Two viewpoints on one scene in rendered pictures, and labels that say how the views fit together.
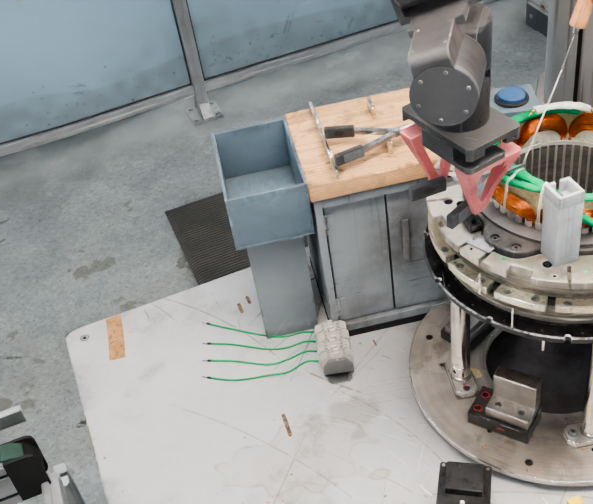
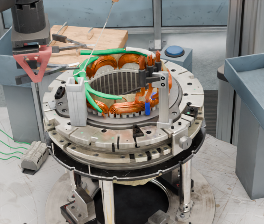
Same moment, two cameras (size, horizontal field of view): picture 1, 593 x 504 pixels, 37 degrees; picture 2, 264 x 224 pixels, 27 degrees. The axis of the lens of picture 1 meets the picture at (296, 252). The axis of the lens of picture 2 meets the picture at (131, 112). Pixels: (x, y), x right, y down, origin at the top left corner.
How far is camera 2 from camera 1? 0.66 m
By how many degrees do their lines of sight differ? 17
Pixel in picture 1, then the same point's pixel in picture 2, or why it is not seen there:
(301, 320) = (31, 138)
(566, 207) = (70, 91)
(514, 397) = (81, 206)
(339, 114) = (76, 32)
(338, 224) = (43, 86)
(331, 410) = (11, 184)
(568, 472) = not seen: outside the picture
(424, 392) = (54, 191)
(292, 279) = (26, 112)
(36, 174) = not seen: hidden behind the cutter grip
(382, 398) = (38, 188)
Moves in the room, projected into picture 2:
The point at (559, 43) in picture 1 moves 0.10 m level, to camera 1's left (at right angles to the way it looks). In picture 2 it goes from (230, 33) to (192, 29)
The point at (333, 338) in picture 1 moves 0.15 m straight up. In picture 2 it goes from (33, 150) to (24, 100)
